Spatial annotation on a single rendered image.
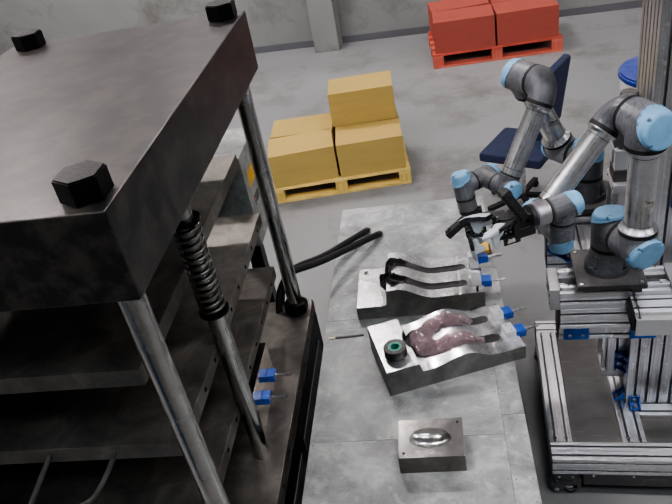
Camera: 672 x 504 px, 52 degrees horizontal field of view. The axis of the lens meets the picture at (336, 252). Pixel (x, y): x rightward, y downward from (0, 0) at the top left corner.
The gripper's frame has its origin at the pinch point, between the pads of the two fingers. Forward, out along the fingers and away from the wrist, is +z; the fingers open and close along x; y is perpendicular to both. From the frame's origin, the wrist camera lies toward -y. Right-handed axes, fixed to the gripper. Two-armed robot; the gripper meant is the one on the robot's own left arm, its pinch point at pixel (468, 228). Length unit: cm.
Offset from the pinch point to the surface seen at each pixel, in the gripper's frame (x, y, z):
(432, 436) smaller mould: -6, 62, 24
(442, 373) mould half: 19, 60, 9
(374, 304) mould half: 63, 52, 18
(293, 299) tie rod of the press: 81, 49, 47
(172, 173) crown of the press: -16, -43, 74
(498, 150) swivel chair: 227, 69, -120
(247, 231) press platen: 66, 8, 58
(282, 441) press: 19, 65, 68
